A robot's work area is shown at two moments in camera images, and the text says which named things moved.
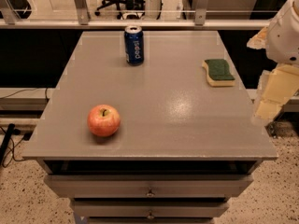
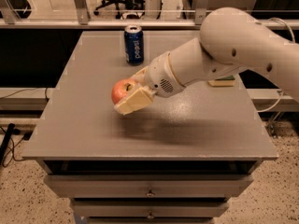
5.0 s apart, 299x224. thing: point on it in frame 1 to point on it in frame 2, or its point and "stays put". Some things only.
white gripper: x=284 y=39 to x=159 y=75
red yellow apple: x=104 y=120 to x=121 y=89
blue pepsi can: x=135 y=51 stays put
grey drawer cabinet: x=182 y=149 stays put
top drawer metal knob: x=149 y=193 stays put
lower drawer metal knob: x=150 y=216 stays put
